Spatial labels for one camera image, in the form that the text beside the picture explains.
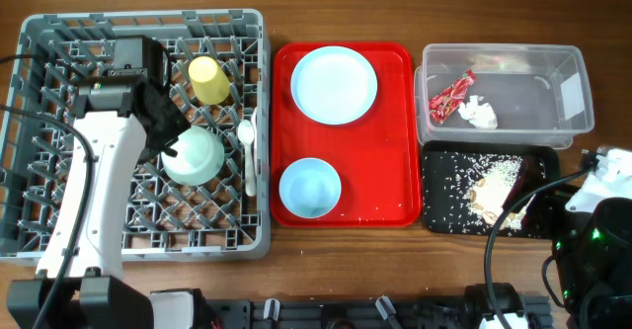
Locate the green bowl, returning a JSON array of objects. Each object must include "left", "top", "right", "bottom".
[{"left": 161, "top": 125, "right": 225, "bottom": 186}]

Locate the yellow cup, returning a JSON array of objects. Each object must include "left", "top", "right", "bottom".
[{"left": 189, "top": 56, "right": 230, "bottom": 105}]

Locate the white napkin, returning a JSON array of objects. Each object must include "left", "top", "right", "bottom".
[{"left": 457, "top": 95, "right": 498, "bottom": 129}]

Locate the white plastic spoon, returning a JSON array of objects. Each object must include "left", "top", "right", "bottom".
[{"left": 237, "top": 120, "right": 257, "bottom": 197}]

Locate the red snack wrapper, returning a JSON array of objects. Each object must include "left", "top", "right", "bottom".
[{"left": 429, "top": 70, "right": 477, "bottom": 123}]

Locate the small light blue bowl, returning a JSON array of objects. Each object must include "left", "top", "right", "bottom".
[{"left": 278, "top": 157, "right": 342, "bottom": 219}]

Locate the light blue plate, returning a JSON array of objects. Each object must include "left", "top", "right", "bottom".
[{"left": 290, "top": 45, "right": 378, "bottom": 125}]

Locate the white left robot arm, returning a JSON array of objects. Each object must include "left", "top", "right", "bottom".
[{"left": 7, "top": 36, "right": 221, "bottom": 328}]

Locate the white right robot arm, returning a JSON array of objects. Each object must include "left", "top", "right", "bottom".
[{"left": 481, "top": 148, "right": 631, "bottom": 328}]

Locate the rice food waste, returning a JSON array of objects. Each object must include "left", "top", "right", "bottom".
[{"left": 465, "top": 155, "right": 522, "bottom": 226}]

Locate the black waste tray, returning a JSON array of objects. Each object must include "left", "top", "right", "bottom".
[{"left": 421, "top": 141, "right": 560, "bottom": 236}]

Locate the grey dishwasher rack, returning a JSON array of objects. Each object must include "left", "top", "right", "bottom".
[{"left": 1, "top": 8, "right": 271, "bottom": 266}]

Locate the white label on bin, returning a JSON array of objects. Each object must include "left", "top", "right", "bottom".
[{"left": 560, "top": 73, "right": 585, "bottom": 120}]

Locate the clear plastic bin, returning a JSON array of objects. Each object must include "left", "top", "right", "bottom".
[{"left": 414, "top": 43, "right": 594, "bottom": 149}]

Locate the red serving tray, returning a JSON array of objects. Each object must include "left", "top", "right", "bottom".
[{"left": 270, "top": 41, "right": 422, "bottom": 228}]

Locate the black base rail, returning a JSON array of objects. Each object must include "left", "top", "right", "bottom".
[{"left": 197, "top": 294, "right": 554, "bottom": 329}]

